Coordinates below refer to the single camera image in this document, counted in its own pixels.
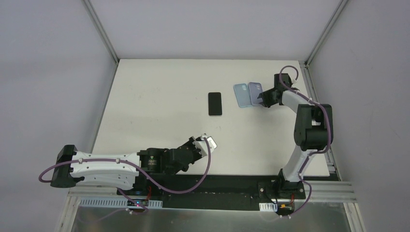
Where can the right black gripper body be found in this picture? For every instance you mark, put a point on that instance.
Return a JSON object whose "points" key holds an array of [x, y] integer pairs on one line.
{"points": [[267, 97]]}

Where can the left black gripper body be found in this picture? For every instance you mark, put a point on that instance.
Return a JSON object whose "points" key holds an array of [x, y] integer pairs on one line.
{"points": [[192, 148]]}

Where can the purple phone case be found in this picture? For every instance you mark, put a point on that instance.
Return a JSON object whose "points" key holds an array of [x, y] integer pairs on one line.
{"points": [[255, 89]]}

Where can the light blue phone case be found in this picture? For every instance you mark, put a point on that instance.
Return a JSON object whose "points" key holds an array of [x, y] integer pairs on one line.
{"points": [[242, 95]]}

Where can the black smartphone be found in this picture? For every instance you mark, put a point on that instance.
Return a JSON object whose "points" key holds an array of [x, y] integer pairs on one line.
{"points": [[214, 104]]}

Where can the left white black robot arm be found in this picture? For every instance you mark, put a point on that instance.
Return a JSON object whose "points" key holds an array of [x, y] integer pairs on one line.
{"points": [[122, 170]]}

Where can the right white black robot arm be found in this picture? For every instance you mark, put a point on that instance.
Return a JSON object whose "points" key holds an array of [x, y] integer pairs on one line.
{"points": [[312, 135]]}

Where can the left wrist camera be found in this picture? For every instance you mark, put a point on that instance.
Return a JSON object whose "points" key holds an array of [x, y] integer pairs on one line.
{"points": [[206, 145]]}

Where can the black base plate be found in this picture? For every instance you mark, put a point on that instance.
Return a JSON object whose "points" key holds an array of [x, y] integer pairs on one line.
{"points": [[221, 192]]}

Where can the right white cable duct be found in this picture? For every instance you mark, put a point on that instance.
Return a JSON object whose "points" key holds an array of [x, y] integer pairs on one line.
{"points": [[268, 207]]}

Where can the right aluminium frame post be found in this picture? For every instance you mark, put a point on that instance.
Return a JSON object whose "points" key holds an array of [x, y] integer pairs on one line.
{"points": [[326, 31]]}

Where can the aluminium frame post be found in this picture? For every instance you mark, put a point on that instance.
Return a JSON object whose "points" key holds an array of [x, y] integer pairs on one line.
{"points": [[326, 31], [101, 30]]}

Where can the left aluminium frame post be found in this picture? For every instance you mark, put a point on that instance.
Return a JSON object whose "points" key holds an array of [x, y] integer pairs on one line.
{"points": [[101, 30]]}

